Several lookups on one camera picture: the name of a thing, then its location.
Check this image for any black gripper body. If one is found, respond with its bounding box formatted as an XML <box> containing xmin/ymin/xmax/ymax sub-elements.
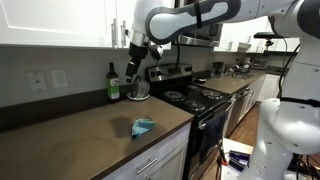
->
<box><xmin>128</xmin><ymin>42</ymin><xmax>148</xmax><ymax>69</ymax></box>

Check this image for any blue cloth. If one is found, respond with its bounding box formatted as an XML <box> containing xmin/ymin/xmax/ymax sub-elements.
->
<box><xmin>131</xmin><ymin>118</ymin><xmax>157</xmax><ymax>139</ymax></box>

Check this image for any green wine bottle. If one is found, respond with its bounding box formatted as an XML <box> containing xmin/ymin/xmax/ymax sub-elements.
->
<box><xmin>105</xmin><ymin>61</ymin><xmax>121</xmax><ymax>101</ymax></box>

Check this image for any black electric stove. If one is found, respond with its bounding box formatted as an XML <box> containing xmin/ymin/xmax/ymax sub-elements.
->
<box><xmin>145</xmin><ymin>62</ymin><xmax>235</xmax><ymax>180</ymax></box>

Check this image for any stainless over-range microwave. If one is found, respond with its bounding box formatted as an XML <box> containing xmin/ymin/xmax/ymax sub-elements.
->
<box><xmin>172</xmin><ymin>0</ymin><xmax>224</xmax><ymax>48</ymax></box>

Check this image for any black coffee maker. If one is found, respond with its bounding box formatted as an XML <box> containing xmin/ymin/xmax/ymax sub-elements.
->
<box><xmin>211</xmin><ymin>61</ymin><xmax>227</xmax><ymax>79</ymax></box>

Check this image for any white lower cabinet unit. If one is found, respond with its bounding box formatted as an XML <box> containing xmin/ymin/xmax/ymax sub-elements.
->
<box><xmin>101</xmin><ymin>122</ymin><xmax>194</xmax><ymax>180</ymax></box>

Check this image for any dark hanging towel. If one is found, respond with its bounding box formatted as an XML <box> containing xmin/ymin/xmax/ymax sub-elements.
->
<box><xmin>198</xmin><ymin>110</ymin><xmax>230</xmax><ymax>165</ymax></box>

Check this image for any kitchen faucet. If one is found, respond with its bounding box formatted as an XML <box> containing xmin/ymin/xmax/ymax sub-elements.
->
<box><xmin>230</xmin><ymin>62</ymin><xmax>252</xmax><ymax>76</ymax></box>

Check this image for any stainless dishwasher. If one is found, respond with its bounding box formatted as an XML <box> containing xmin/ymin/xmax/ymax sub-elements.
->
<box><xmin>228</xmin><ymin>85</ymin><xmax>252</xmax><ymax>136</ymax></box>

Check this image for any silver toaster oven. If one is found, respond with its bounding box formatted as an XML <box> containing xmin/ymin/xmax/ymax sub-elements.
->
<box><xmin>250</xmin><ymin>57</ymin><xmax>270</xmax><ymax>71</ymax></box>

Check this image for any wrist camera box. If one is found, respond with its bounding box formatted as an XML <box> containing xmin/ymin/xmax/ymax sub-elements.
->
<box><xmin>148</xmin><ymin>44</ymin><xmax>165</xmax><ymax>63</ymax></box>

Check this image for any silver upper cabinet handle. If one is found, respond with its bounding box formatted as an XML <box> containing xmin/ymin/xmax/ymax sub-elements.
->
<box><xmin>111</xmin><ymin>17</ymin><xmax>119</xmax><ymax>48</ymax></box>
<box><xmin>120</xmin><ymin>20</ymin><xmax>128</xmax><ymax>48</ymax></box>

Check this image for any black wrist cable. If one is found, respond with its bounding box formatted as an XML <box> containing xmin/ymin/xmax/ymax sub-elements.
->
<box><xmin>154</xmin><ymin>39</ymin><xmax>183</xmax><ymax>77</ymax></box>

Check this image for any white wall power outlet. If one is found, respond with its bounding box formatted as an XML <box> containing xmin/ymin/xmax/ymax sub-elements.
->
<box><xmin>50</xmin><ymin>68</ymin><xmax>70</xmax><ymax>90</ymax></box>

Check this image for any white light switch plate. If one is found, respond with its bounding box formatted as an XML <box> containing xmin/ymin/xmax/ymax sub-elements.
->
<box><xmin>26</xmin><ymin>71</ymin><xmax>48</xmax><ymax>93</ymax></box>

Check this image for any silver drawer handle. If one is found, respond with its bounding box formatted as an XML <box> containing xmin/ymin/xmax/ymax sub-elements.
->
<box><xmin>135</xmin><ymin>157</ymin><xmax>159</xmax><ymax>176</ymax></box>

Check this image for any black stereo camera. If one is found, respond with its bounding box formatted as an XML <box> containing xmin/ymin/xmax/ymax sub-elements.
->
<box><xmin>253</xmin><ymin>31</ymin><xmax>285</xmax><ymax>54</ymax></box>

